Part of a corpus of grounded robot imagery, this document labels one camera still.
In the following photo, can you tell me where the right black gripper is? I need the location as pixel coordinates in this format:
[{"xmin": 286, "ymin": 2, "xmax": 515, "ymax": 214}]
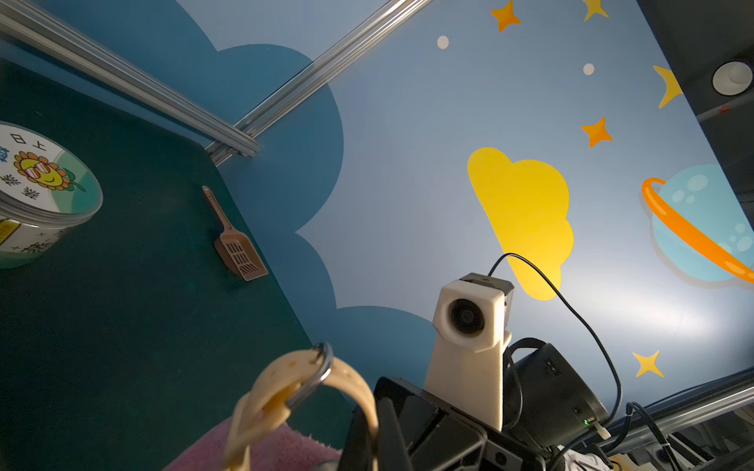
[{"xmin": 338, "ymin": 377, "xmax": 546, "ymax": 470}]

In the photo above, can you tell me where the pink cloth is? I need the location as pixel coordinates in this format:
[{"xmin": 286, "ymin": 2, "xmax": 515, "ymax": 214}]
[{"xmin": 164, "ymin": 418, "xmax": 341, "ymax": 470}]

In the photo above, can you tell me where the cream looped watch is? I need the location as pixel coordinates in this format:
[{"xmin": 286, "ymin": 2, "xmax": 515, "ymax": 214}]
[{"xmin": 223, "ymin": 343, "xmax": 379, "ymax": 470}]

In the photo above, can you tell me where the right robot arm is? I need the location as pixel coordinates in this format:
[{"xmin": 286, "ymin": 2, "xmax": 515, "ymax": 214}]
[{"xmin": 338, "ymin": 338, "xmax": 608, "ymax": 470}]

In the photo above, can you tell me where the brown litter scoop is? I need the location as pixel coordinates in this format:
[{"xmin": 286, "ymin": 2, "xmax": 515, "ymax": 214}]
[{"xmin": 202, "ymin": 186, "xmax": 269, "ymax": 282}]

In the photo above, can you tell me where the jar with sunflower lid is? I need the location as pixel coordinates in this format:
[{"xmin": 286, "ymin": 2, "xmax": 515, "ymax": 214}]
[{"xmin": 1, "ymin": 122, "xmax": 103, "ymax": 269}]

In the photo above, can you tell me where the black camera cable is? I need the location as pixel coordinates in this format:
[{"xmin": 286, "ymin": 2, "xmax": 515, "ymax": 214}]
[{"xmin": 486, "ymin": 252, "xmax": 624, "ymax": 460}]

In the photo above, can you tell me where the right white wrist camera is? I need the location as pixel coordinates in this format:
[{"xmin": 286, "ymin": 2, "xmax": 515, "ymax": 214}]
[{"xmin": 423, "ymin": 273, "xmax": 514, "ymax": 431}]

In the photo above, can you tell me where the right aluminium frame post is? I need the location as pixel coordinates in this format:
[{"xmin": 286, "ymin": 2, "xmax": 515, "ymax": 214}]
[{"xmin": 183, "ymin": 1, "xmax": 427, "ymax": 139}]

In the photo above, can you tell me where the back aluminium frame bar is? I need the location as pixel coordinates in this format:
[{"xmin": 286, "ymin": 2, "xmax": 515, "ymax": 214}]
[{"xmin": 1, "ymin": 1, "xmax": 261, "ymax": 156}]

